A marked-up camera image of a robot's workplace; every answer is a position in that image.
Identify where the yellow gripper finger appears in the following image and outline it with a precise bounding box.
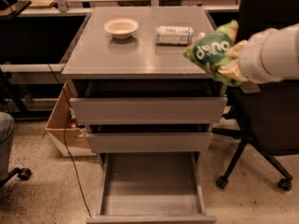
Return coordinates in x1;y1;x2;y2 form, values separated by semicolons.
225;40;248;59
218;60;248;82

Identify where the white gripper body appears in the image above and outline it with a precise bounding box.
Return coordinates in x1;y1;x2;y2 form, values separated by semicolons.
238;28;282;84

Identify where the green rice chip bag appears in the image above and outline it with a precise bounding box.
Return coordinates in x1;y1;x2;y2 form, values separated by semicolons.
182;20;245;87

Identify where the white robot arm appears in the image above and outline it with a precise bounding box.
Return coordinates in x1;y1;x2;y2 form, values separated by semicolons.
218;23;299;84

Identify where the grey drawer cabinet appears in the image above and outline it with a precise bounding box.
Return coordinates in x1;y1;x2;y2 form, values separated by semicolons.
61;6;235;161

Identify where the grey middle drawer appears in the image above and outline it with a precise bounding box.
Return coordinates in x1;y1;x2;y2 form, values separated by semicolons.
87;124;212;153

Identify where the grey drawer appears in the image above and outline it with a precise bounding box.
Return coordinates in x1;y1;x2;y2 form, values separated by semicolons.
87;124;212;153
86;153;217;224
70;79;226;125

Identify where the grey top drawer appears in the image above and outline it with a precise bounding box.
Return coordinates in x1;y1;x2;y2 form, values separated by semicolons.
70;79;226;125

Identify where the grey bottom drawer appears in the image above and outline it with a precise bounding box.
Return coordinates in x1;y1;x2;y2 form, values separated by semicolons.
86;153;217;224

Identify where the black office chair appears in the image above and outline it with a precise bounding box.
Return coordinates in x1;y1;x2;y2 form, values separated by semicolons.
213;0;299;191

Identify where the clear plastic water bottle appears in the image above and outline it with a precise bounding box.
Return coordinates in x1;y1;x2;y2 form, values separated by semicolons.
155;26;206;46

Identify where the white paper bowl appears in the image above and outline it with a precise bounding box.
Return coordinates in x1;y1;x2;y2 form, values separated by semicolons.
104;18;139;40

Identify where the grey chair at left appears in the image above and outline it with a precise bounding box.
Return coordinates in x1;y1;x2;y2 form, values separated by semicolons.
0;112;32;187

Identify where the black floor cable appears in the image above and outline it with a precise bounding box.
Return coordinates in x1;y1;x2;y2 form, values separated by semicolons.
46;63;93;218

